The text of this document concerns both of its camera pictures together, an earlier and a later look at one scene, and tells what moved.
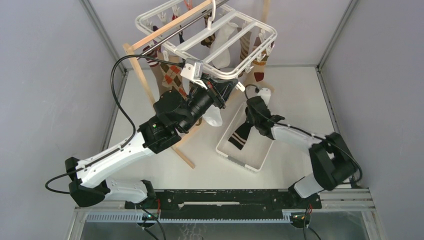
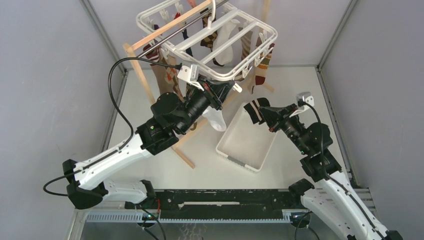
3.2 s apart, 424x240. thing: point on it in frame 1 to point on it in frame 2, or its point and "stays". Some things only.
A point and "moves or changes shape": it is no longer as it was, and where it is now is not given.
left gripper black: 220,91 stays
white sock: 213,116 moves or changes shape
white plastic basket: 256,146 stays
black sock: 239,137 moves or changes shape
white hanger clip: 240,86 moves or changes shape
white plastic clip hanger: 207,36 stays
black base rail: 224,203 stays
